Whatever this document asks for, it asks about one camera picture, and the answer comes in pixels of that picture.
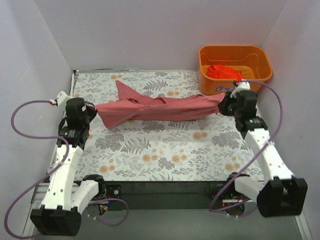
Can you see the orange plastic basket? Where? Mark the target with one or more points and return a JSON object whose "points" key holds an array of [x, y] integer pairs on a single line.
{"points": [[249, 60]]}

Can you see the aluminium rail frame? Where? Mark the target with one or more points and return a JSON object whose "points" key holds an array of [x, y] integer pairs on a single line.
{"points": [[224, 201]]}

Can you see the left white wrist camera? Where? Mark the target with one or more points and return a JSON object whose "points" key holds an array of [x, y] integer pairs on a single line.
{"points": [[61, 100]]}

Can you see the floral patterned table mat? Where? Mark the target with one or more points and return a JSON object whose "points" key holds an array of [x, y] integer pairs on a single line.
{"points": [[208, 149]]}

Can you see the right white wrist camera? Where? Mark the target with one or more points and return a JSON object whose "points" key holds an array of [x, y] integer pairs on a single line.
{"points": [[242, 85]]}

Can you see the pink t shirt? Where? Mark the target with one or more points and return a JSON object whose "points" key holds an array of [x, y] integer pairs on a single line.
{"points": [[132, 105]]}

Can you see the orange t shirt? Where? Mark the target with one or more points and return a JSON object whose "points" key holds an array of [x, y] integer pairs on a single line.
{"points": [[223, 72]]}

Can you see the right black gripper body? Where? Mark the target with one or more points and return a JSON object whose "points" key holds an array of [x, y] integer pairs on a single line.
{"points": [[225, 106]]}

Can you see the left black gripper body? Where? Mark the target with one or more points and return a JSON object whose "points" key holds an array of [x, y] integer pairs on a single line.
{"points": [[90, 113]]}

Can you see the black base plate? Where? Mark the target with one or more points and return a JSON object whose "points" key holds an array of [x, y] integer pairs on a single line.
{"points": [[164, 195]]}

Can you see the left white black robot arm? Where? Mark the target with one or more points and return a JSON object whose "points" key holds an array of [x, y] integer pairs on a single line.
{"points": [[65, 170]]}

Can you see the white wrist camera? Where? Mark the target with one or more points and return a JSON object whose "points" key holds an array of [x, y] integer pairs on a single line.
{"points": [[61, 100], [242, 85]]}

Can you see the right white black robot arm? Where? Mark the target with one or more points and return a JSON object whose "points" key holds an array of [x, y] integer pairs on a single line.
{"points": [[270, 162]]}

